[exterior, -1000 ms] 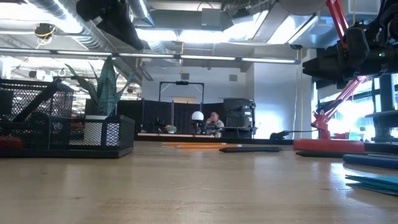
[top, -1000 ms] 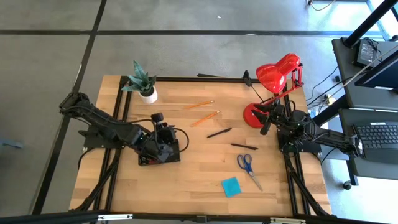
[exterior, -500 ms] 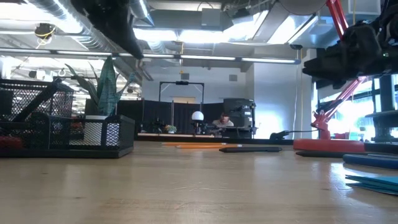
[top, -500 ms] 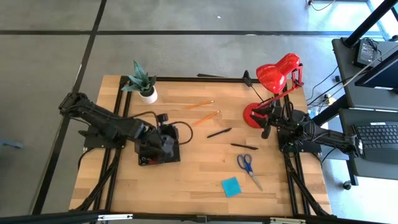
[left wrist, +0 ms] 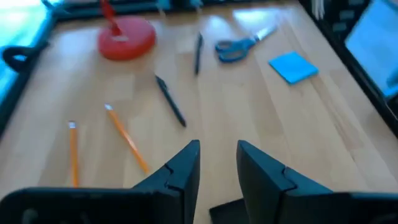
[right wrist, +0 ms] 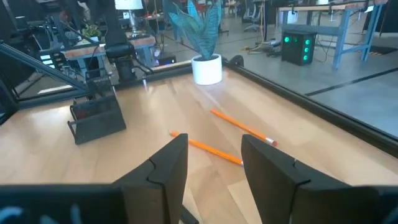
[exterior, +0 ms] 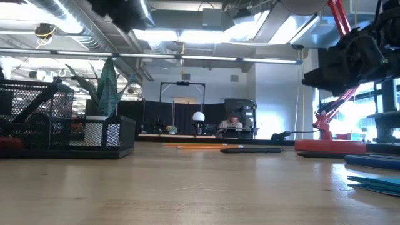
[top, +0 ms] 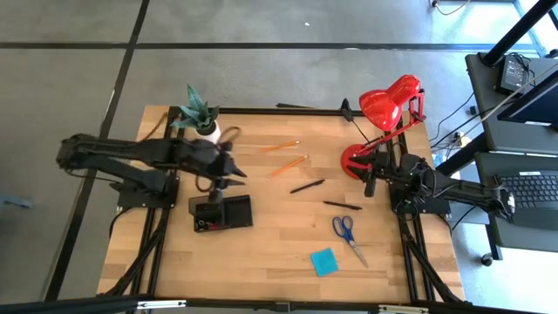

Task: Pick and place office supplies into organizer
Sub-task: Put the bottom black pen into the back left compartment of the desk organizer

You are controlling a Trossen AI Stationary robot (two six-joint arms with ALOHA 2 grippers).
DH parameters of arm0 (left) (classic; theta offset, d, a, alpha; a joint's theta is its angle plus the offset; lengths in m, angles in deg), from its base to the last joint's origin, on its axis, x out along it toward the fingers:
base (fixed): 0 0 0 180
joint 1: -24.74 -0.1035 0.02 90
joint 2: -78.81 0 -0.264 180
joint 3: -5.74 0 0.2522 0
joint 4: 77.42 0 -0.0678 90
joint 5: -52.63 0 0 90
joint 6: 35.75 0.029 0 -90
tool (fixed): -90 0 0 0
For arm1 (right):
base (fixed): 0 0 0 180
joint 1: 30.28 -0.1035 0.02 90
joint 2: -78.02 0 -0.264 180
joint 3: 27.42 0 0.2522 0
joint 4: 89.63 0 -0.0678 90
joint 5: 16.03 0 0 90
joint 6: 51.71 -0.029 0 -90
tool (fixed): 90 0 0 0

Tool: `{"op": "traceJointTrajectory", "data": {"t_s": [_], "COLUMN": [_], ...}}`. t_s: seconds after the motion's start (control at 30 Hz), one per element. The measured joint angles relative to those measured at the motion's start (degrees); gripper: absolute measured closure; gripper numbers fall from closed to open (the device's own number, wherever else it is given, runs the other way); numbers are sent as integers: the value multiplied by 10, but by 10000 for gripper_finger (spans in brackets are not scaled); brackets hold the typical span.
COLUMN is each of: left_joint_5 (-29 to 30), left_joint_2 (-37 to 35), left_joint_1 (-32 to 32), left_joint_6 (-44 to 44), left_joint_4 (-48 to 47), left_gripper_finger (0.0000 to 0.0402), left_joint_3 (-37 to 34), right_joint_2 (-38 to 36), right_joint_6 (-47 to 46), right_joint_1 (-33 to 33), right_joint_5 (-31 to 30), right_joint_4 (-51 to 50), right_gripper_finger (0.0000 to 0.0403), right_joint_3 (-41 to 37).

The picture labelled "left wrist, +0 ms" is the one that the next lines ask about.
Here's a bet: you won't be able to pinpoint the blue sticky note pad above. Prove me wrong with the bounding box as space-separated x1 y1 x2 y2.
268 50 320 85

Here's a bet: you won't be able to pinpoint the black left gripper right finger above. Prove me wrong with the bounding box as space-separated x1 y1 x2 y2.
236 139 398 224

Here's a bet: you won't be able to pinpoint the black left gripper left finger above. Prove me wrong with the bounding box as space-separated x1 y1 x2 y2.
0 139 201 224

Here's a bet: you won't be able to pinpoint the blue-handled scissors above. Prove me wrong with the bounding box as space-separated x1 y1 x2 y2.
214 26 279 63

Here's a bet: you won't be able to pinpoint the red desk lamp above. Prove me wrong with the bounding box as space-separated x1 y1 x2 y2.
98 0 157 62

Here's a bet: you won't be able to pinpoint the black pen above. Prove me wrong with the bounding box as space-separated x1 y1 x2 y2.
154 75 187 128
193 32 205 76

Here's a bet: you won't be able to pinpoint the orange pencil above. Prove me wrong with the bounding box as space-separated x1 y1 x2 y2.
68 120 80 187
104 103 150 174

